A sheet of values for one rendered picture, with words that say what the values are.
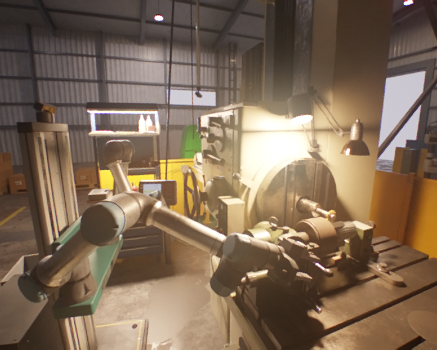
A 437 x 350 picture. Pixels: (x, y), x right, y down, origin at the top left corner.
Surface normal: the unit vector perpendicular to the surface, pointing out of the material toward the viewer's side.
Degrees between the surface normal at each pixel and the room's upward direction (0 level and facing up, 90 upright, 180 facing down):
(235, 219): 90
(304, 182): 90
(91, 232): 85
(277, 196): 90
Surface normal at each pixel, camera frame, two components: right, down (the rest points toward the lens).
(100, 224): -0.10, 0.11
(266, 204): 0.35, 0.18
